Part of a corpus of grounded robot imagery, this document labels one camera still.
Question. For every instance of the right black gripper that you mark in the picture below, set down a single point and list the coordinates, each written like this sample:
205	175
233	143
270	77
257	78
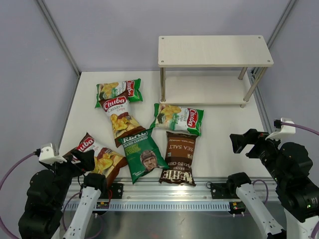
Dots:
251	136

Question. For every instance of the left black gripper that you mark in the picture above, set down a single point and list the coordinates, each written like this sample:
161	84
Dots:
86	162

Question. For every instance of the brown Chuba bag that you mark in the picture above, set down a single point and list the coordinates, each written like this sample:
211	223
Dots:
118	111
106	161

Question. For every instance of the brown Kettle sea salt bag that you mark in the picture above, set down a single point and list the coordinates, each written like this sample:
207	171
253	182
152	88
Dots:
179	157

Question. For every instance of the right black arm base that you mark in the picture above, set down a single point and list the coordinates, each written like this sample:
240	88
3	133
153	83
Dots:
219	191

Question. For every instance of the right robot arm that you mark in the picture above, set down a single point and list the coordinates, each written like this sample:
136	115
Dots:
289	165

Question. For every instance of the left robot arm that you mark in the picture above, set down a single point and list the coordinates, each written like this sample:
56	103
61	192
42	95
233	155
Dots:
48	190

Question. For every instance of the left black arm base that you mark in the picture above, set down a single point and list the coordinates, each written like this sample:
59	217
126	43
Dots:
115	191

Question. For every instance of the green Real chips bag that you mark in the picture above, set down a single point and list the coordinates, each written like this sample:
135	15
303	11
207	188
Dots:
142	154

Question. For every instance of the green Chuba bag centre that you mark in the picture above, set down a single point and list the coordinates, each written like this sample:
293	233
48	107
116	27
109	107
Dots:
177	118

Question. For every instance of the green chuba bag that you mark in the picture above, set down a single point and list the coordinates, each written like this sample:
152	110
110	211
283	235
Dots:
177	118
111	90

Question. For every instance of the green Chuba bag far left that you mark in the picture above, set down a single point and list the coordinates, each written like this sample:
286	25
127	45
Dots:
111	90

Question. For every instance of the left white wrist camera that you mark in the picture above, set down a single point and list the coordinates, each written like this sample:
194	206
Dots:
49	155

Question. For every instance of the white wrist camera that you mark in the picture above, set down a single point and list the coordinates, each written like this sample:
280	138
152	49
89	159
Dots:
49	155
284	128

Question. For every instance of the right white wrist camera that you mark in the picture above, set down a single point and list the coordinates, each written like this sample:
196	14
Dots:
284	128

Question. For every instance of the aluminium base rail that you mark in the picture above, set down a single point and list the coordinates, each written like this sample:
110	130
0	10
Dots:
150	196

